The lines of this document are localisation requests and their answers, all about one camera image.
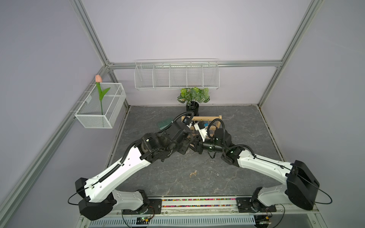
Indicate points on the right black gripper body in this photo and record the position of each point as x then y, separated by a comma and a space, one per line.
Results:
208, 144

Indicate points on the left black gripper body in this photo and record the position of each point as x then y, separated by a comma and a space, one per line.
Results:
182, 148

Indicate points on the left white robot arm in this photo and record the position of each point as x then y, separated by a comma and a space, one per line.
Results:
100, 195

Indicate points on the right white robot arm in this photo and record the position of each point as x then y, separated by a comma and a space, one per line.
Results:
297, 185

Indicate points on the wooden jewelry display stand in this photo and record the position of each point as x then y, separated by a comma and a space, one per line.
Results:
206, 121

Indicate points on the potted green plant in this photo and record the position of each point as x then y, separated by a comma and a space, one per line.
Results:
192, 97

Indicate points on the pink artificial tulip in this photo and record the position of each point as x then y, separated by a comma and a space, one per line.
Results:
101, 92

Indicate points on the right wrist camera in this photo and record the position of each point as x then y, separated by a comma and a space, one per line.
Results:
202, 129

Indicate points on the white wire wall shelf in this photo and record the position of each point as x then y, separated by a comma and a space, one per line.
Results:
176, 73

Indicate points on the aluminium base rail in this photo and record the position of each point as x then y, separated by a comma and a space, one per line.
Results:
154, 206

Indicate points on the white slotted cable duct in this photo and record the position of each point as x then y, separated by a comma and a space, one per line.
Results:
173, 221

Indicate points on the white mesh wall basket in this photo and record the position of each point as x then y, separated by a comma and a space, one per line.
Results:
88, 111

